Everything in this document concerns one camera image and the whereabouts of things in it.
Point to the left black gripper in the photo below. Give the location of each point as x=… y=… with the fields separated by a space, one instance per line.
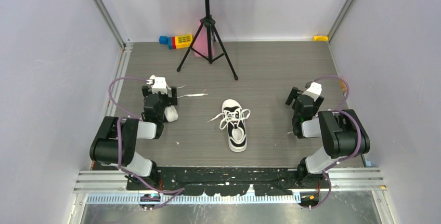
x=169 y=101

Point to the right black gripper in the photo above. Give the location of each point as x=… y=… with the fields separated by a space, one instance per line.
x=295 y=93

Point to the white sole sneaker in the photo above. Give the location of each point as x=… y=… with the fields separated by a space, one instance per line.
x=170 y=112

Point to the black white sneaker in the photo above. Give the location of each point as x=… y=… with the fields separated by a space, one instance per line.
x=232 y=118

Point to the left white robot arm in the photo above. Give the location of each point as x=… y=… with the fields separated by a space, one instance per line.
x=115 y=141

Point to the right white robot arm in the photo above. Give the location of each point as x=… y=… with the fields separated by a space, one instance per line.
x=343 y=135

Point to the small wooden block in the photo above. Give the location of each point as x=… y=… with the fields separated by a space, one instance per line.
x=343 y=86

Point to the colourful toy block phone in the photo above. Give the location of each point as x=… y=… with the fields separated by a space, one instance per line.
x=176 y=42

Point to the yellow corner piece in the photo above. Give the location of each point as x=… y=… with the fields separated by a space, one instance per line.
x=320 y=38

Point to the pink foam block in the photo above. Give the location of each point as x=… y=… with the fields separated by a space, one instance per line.
x=200 y=43

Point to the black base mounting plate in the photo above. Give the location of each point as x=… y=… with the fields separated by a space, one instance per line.
x=229 y=181

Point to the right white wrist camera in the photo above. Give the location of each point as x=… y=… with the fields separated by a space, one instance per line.
x=314 y=91

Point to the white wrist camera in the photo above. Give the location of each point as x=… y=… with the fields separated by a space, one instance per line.
x=157 y=85
x=314 y=91

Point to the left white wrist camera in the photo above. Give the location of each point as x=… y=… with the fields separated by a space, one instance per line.
x=157 y=85

